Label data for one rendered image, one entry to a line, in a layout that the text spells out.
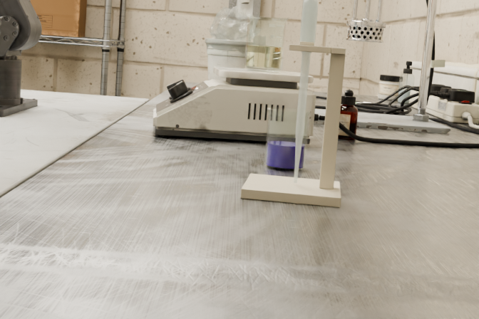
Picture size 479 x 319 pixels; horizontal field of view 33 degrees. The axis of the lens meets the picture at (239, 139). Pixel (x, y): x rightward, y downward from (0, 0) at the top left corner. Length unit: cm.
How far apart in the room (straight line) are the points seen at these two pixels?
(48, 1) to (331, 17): 116
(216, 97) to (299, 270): 56
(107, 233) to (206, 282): 11
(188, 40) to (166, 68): 15
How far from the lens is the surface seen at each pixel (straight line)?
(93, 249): 48
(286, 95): 100
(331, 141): 67
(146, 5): 345
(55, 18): 315
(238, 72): 100
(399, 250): 53
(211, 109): 100
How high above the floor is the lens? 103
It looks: 7 degrees down
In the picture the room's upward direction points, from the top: 4 degrees clockwise
